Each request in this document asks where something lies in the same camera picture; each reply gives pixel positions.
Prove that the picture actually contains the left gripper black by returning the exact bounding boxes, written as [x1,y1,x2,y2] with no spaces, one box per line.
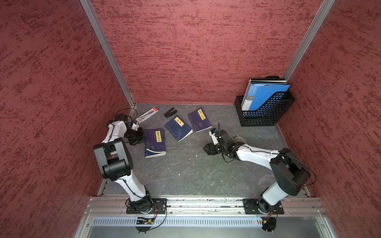
[123,127,147,145]

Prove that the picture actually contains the blue book Yuewei notes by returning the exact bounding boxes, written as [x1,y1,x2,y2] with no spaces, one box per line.
[144,129,166,153]

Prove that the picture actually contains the blue book Zhuangzi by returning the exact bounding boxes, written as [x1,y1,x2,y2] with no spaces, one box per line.
[164,115,193,142]

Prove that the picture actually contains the grey knitted cloth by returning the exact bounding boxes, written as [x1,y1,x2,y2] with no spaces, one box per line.
[233,135,247,144]

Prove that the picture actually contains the blue book Mengxi Bitan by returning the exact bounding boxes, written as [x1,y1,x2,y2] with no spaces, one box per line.
[145,150,167,158]

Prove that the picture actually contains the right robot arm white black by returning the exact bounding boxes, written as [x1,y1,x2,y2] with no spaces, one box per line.
[203,129,312,215]

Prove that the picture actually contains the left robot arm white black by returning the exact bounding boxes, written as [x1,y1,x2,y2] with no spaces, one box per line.
[93,114,154,214]

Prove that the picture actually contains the blue book Tang poems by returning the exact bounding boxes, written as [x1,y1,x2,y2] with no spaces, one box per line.
[188,107,212,132]

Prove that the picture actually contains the white red pen package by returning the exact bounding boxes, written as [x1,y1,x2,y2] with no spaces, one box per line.
[135,107,160,124]

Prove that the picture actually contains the black stapler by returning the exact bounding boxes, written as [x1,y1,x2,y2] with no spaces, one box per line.
[164,107,177,118]

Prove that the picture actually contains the black mesh file holder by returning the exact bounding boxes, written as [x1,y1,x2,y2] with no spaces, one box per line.
[235,91,295,127]

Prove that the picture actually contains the blue folder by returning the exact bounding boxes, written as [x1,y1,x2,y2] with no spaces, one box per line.
[241,83,290,111]

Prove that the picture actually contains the dark folders behind blue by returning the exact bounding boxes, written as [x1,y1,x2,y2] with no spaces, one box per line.
[250,76,288,85]

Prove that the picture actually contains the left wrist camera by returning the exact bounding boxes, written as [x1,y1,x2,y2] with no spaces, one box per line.
[131,123,140,131]

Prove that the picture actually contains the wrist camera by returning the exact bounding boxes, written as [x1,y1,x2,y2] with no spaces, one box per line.
[209,128,218,145]
[131,123,140,131]

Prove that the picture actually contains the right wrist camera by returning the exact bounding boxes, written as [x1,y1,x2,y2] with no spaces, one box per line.
[209,128,218,145]

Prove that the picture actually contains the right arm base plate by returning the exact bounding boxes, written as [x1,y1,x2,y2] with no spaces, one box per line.
[243,198,284,215]

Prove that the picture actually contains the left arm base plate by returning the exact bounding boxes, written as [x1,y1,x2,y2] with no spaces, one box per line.
[126,198,168,215]

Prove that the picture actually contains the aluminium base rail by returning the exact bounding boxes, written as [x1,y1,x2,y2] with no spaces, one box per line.
[75,196,336,238]

